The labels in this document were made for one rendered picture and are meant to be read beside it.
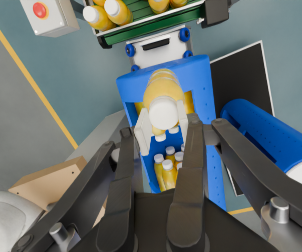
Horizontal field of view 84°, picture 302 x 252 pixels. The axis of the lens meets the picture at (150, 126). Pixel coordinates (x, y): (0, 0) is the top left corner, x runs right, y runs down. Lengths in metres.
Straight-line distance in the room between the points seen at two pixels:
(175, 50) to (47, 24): 0.42
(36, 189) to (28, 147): 1.59
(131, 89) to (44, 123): 1.86
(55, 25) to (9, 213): 0.64
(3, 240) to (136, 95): 0.62
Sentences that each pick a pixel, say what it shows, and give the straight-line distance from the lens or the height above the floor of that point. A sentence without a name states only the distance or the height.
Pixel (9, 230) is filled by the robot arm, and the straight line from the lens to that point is 0.80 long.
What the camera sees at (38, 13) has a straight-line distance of 0.64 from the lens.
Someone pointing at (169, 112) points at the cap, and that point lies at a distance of 0.21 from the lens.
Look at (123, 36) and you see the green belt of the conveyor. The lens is 0.76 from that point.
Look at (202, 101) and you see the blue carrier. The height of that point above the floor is 1.20.
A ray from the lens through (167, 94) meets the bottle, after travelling 0.23.
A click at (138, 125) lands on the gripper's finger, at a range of 0.17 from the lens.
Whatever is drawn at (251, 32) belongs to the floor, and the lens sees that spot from 1.78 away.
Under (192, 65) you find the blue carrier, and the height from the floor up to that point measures 1.21.
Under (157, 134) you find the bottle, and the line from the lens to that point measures 0.58.
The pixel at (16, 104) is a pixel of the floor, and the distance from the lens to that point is 2.35.
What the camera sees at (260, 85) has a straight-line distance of 1.70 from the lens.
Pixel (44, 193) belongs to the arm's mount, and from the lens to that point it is 0.99.
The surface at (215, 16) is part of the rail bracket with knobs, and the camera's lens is 0.66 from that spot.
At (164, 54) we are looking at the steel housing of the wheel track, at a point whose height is 0.93.
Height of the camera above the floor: 1.64
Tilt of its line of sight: 66 degrees down
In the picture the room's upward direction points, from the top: 168 degrees counter-clockwise
